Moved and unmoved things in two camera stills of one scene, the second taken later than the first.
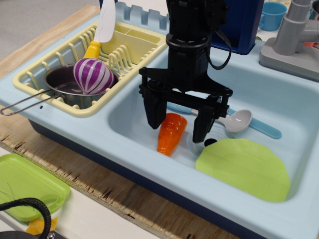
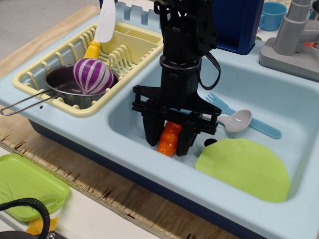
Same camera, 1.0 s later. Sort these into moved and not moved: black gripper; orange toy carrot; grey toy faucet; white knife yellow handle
Moved: black gripper
Not moved: orange toy carrot; grey toy faucet; white knife yellow handle
